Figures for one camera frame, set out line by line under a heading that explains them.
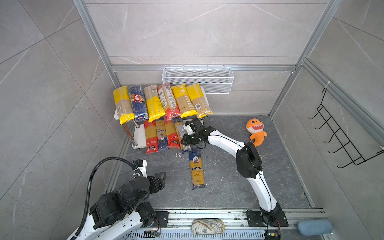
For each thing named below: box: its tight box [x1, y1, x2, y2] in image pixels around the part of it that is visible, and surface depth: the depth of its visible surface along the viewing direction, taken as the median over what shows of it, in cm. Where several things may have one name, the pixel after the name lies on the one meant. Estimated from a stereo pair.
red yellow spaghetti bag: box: [144, 120, 159, 155], surface depth 97 cm
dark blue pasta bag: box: [155, 116, 169, 151], surface depth 97 cm
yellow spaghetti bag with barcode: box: [186, 83, 213, 119], surface depth 76 cm
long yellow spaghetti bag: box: [112, 85, 135, 125], surface depth 74 cm
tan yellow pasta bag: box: [143, 84, 166, 123], surface depth 76 cm
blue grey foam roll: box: [297, 219, 333, 236], surface depth 71 cm
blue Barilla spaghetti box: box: [129, 85, 149, 122], surface depth 74 cm
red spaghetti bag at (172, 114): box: [163, 107, 181, 150], surface depth 94 cm
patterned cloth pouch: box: [191, 218, 226, 235], surface depth 70 cm
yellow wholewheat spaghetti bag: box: [171, 84, 198, 118], surface depth 76 cm
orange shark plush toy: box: [246, 118, 268, 148], surface depth 105 cm
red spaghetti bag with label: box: [157, 83, 181, 122], surface depth 76 cm
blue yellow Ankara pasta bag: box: [189, 147, 206, 190], surface depth 90 cm
